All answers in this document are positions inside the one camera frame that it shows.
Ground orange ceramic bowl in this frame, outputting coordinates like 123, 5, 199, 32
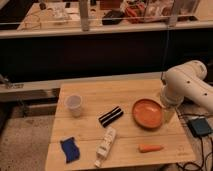
132, 99, 163, 129

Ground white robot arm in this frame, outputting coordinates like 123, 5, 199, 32
160, 60, 213, 123

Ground black power box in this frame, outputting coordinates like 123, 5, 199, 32
187, 118, 212, 137

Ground orange carrot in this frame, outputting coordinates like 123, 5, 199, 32
139, 144, 163, 153

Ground black white striped block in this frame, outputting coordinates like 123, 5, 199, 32
98, 106, 124, 127

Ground white lotion tube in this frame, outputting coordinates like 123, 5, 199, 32
94, 127, 116, 168

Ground translucent plastic cup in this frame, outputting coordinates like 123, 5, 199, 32
65, 95, 82, 117

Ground red orange cloth pile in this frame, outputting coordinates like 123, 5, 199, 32
125, 3, 146, 24

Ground blue cloth piece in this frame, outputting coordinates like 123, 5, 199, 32
60, 137, 80, 163

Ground black bag on bench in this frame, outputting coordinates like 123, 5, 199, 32
102, 10, 124, 25

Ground black cable on floor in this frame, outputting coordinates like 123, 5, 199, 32
175, 109, 213, 171

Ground grey metal post right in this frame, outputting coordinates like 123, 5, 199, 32
168, 0, 182, 27

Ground grey metal post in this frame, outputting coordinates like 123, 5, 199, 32
79, 0, 90, 31
168, 0, 182, 27

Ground grey metal post left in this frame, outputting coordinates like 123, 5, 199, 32
79, 0, 90, 31

